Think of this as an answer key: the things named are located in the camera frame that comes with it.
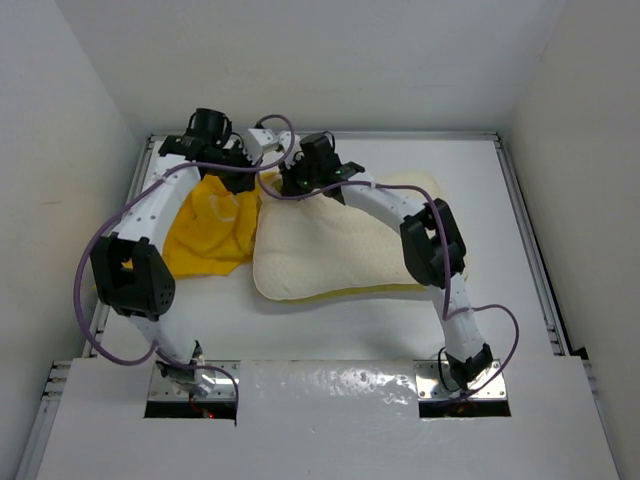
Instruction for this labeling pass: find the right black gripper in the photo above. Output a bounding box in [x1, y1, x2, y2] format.
[279, 151, 321, 201]

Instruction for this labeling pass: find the yellow pillowcase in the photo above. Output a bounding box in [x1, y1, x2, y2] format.
[161, 173, 274, 280]

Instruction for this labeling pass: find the cream white pillow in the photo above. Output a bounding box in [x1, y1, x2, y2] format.
[253, 193, 423, 302]

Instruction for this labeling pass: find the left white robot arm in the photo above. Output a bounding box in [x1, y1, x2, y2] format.
[90, 108, 277, 398]

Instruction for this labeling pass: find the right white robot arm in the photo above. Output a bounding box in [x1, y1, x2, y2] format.
[279, 133, 493, 391]

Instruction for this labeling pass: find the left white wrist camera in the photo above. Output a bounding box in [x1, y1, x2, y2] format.
[241, 128, 280, 165]

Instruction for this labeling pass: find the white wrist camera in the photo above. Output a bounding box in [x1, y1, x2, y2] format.
[278, 131, 301, 167]
[241, 128, 280, 165]

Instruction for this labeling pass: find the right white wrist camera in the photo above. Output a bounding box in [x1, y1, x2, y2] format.
[278, 131, 301, 167]

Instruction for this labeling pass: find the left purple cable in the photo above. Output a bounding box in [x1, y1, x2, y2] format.
[73, 113, 301, 416]

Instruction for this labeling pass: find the purple cable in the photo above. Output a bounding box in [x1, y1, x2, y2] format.
[257, 164, 520, 401]
[73, 113, 301, 416]

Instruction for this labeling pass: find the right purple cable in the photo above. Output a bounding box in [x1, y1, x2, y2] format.
[257, 164, 520, 401]

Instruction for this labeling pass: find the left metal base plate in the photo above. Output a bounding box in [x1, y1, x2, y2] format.
[148, 361, 239, 402]

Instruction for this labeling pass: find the metal base plate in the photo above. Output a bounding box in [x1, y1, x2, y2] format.
[414, 359, 508, 402]
[148, 361, 239, 402]

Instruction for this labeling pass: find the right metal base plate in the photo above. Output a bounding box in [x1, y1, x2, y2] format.
[414, 359, 508, 402]

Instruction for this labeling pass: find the aluminium table frame rail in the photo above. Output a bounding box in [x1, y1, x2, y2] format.
[494, 136, 571, 356]

